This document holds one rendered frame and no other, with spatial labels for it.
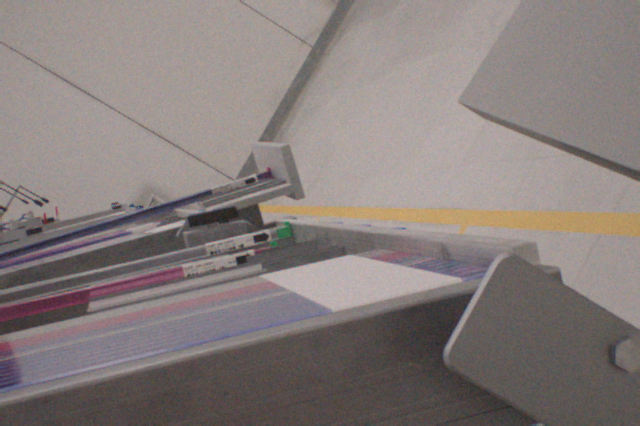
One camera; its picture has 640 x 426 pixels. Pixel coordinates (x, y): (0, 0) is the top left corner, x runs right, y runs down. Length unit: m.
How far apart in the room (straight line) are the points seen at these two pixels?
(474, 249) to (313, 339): 0.12
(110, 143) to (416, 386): 8.11
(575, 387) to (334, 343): 0.09
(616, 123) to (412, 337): 0.44
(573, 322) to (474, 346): 0.04
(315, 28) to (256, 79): 0.61
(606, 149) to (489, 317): 0.44
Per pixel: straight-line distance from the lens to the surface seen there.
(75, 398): 0.45
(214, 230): 1.13
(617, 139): 0.85
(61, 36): 8.62
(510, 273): 0.42
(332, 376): 0.45
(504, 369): 0.43
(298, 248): 0.93
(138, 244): 1.89
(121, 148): 8.54
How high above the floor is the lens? 0.90
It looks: 10 degrees down
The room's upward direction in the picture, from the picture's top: 59 degrees counter-clockwise
